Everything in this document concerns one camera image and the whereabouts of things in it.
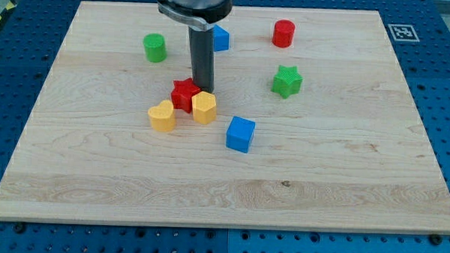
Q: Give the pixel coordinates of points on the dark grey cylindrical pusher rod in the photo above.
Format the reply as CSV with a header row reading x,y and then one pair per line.
x,y
202,58

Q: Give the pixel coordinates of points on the blue triangle block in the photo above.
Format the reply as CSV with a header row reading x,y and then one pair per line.
x,y
221,39

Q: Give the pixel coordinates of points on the green cylinder block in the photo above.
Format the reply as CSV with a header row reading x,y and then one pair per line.
x,y
155,47

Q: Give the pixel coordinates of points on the red star block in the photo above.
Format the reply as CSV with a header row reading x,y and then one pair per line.
x,y
182,93

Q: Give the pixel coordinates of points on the yellow hexagon block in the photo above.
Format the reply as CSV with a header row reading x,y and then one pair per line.
x,y
204,107

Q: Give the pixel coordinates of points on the red cylinder block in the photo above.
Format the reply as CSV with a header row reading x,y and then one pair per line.
x,y
283,33

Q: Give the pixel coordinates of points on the yellow heart block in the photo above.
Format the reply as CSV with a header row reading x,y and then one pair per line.
x,y
162,116

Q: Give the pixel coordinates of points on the green star block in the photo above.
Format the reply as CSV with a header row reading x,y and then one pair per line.
x,y
287,81

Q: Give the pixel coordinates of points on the blue cube block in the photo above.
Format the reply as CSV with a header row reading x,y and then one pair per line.
x,y
239,134

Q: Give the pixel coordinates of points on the wooden board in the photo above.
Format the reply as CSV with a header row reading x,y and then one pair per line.
x,y
348,153

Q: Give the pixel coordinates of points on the white fiducial marker tag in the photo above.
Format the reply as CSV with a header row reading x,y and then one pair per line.
x,y
403,32

